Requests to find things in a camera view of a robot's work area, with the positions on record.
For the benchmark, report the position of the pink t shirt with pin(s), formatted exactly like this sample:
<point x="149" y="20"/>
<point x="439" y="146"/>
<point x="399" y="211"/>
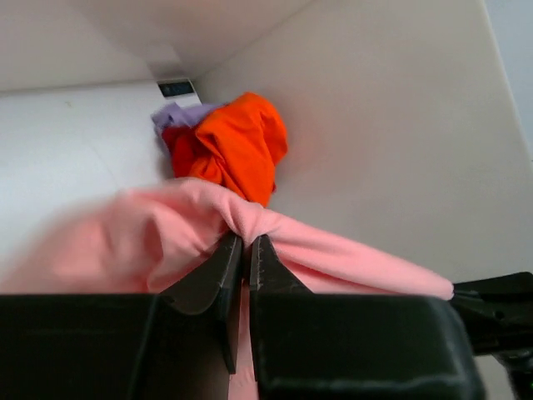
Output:
<point x="144" y="240"/>

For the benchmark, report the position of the orange t shirt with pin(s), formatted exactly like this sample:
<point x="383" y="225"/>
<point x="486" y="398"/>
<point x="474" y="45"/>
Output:
<point x="239" y="146"/>

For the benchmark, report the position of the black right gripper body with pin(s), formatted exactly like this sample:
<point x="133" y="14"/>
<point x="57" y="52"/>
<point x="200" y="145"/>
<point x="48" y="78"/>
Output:
<point x="496" y="312"/>

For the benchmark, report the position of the lavender t shirt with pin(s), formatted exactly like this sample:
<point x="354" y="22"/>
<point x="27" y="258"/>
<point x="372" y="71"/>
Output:
<point x="172" y="115"/>

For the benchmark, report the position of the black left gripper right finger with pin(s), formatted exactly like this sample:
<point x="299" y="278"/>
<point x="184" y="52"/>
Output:
<point x="268" y="274"/>

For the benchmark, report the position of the red t shirt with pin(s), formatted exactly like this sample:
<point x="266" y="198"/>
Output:
<point x="181" y="144"/>

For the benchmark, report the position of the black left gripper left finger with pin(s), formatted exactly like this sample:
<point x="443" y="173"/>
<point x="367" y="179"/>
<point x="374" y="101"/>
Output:
<point x="214" y="286"/>

